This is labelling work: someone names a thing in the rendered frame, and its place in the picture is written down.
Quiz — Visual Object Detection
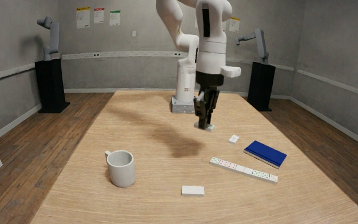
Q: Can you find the white domino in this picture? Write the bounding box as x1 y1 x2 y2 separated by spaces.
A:
228 135 239 145
182 186 204 197
194 121 215 132
209 157 229 169
226 162 245 174
243 167 261 179
260 172 278 185

